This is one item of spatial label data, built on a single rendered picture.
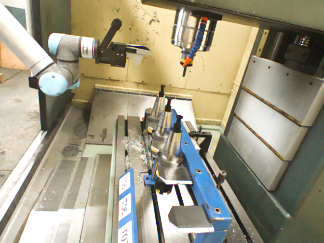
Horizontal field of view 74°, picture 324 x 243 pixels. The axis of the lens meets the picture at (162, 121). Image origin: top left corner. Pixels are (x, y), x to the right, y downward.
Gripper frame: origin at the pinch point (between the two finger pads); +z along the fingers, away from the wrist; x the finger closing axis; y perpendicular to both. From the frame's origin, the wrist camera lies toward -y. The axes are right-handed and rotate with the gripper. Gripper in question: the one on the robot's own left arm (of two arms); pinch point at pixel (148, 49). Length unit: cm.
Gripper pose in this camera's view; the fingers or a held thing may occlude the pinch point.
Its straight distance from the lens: 87.9
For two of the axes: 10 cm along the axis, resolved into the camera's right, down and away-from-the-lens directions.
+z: 9.8, 0.7, 1.8
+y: -1.4, 8.9, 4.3
